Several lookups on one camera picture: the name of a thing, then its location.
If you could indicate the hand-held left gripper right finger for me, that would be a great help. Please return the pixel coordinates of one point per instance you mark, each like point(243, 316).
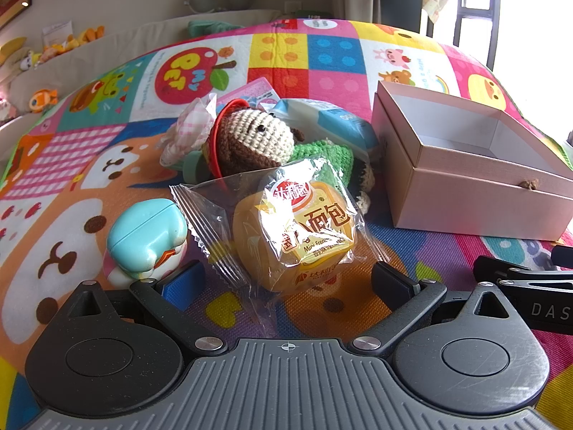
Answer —
point(390, 280)

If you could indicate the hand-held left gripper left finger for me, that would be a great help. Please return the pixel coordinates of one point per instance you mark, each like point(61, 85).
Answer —
point(179, 283)

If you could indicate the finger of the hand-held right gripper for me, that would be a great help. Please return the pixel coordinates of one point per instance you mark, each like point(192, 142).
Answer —
point(564, 255)
point(515, 273)

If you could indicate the teal duck-shaped case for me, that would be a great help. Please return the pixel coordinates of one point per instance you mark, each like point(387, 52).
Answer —
point(143, 237)

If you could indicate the pink cardboard box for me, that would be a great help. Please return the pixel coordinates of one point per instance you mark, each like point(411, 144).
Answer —
point(447, 197)

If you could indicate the clear bread packet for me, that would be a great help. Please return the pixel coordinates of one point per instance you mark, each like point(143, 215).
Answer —
point(295, 233)

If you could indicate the small green round object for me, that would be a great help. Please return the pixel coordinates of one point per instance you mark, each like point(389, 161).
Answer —
point(195, 168)

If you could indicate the pink checkered scrunchie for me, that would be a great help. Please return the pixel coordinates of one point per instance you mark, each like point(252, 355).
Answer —
point(188, 125)

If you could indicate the brown crochet doll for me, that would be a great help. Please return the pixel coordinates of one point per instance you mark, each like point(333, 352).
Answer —
point(250, 134)

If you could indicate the blue wet wipes packet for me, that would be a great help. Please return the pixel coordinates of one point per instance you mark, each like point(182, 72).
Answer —
point(331, 121)

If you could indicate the pink card packet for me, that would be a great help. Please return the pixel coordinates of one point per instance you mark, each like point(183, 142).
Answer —
point(255, 94)

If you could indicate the orange fish plush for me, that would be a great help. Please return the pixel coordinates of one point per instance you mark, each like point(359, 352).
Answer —
point(41, 98)

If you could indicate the colourful cartoon play mat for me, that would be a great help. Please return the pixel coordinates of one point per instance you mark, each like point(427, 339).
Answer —
point(313, 53)

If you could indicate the green cloth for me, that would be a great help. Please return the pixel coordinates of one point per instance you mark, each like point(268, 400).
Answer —
point(208, 29)

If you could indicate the row of plush toys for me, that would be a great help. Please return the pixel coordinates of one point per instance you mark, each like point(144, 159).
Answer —
point(67, 45)

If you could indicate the black window frame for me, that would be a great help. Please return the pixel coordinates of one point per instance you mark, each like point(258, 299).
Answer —
point(474, 11)

